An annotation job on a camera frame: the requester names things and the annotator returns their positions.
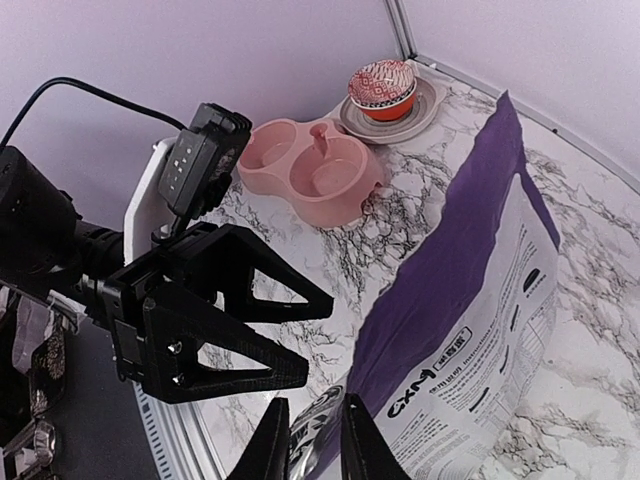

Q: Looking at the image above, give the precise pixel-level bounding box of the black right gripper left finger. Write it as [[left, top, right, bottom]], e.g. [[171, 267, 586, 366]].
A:
[[229, 397, 290, 480]]

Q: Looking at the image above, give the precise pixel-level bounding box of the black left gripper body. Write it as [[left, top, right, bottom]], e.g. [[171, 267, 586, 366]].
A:
[[92, 223, 250, 383]]

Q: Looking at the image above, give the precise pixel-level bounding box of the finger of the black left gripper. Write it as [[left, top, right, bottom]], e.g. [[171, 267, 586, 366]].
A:
[[203, 225, 334, 324], [140, 288, 309, 404]]

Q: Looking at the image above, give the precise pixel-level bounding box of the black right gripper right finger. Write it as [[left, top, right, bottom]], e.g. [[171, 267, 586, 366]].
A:
[[340, 393, 408, 480]]

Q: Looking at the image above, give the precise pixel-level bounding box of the purple puppy food bag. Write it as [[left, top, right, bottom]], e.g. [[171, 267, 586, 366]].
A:
[[289, 95, 560, 479]]

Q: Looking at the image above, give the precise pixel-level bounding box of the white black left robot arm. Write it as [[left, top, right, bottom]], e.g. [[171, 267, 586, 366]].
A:
[[1, 145, 333, 404]]

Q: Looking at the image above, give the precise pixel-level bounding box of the pink double pet bowl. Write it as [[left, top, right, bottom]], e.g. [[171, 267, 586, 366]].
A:
[[237, 118, 385, 228]]

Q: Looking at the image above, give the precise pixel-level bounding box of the orange ceramic bowl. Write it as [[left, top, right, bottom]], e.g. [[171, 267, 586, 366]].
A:
[[359, 91, 416, 122]]

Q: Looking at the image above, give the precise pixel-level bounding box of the red patterned ceramic bowl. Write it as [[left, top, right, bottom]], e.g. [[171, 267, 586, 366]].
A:
[[348, 59, 415, 107]]

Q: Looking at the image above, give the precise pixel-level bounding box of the grey striped ceramic plate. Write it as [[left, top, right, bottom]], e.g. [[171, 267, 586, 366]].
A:
[[337, 77, 447, 145]]

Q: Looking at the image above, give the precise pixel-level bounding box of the aluminium front rail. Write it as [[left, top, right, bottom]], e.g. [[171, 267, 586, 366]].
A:
[[133, 383, 226, 480]]

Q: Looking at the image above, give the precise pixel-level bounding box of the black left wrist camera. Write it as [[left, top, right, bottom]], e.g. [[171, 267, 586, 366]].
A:
[[158, 103, 252, 219]]

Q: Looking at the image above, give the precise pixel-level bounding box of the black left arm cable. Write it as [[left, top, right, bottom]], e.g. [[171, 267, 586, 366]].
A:
[[0, 76, 189, 151]]

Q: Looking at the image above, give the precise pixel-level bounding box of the left aluminium frame post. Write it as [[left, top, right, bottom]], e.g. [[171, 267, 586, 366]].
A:
[[383, 0, 418, 60]]

